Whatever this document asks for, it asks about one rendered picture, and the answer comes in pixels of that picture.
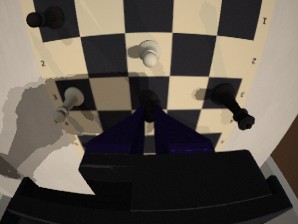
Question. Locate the white pawn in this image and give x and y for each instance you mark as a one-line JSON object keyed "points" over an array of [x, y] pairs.
{"points": [[149, 51]]}

